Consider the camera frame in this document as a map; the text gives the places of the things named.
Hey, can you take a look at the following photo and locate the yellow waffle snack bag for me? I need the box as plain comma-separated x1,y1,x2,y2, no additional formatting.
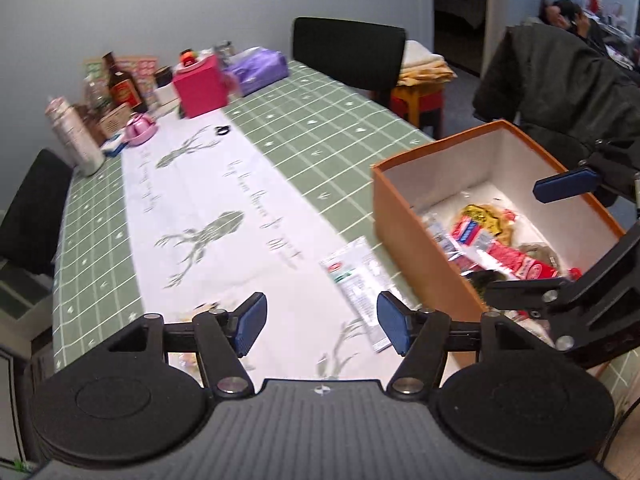
460,204,516,246

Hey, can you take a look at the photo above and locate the white silver sachet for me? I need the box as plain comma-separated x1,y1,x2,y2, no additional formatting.
321,236,402,353

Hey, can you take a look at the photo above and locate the red snack packet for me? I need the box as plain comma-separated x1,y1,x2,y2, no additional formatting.
451,216,560,281

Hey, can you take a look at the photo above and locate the brown dried snack bag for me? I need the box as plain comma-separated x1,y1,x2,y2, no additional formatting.
518,243,562,271

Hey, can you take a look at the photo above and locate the puffed rice snack bag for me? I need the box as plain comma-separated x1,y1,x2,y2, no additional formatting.
167,300,239,384

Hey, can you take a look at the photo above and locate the black foil snack packet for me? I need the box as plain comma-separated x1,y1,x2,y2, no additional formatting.
464,270,508,298

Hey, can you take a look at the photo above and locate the orange cardboard box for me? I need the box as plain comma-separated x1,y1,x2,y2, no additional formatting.
372,120,628,322

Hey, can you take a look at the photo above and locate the dark jacket on chair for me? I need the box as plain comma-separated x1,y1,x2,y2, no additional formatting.
473,24,639,206

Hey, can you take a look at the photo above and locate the white sachet in box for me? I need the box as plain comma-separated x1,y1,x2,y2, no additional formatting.
422,214,474,275

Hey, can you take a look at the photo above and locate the white deer table runner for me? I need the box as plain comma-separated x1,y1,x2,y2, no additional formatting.
122,110,400,385

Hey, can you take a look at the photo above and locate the wooden stool with cloths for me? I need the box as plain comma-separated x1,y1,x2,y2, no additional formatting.
390,39,457,139

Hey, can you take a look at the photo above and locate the green grid tablecloth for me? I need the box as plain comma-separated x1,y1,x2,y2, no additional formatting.
52,58,640,401

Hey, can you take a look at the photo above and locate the pink round gadget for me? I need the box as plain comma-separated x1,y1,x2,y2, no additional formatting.
125,113,158,146

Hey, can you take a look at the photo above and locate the black chair far right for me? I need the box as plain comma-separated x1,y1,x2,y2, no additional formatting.
292,16,407,107

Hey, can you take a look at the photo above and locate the black chair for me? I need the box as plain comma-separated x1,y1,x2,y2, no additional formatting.
1,148,73,278
292,16,407,107

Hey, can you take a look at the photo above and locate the black chair left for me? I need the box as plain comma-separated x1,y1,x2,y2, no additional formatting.
1,148,73,278

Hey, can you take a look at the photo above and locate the pink square box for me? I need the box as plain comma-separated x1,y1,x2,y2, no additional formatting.
172,55,229,118

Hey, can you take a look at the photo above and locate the small woven radio box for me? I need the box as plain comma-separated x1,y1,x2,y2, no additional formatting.
99,103,132,139

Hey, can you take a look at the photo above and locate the purple tissue pack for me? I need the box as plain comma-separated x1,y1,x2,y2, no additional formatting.
224,47,288,96

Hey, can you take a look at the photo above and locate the brown liquor bottle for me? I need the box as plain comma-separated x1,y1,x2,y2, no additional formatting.
103,52,149,114

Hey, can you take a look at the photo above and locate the clear plastic bottle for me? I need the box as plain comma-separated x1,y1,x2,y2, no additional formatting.
85,75,112,118

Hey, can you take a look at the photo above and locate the colourful sticker card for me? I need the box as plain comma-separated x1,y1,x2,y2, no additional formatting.
82,55,158,108

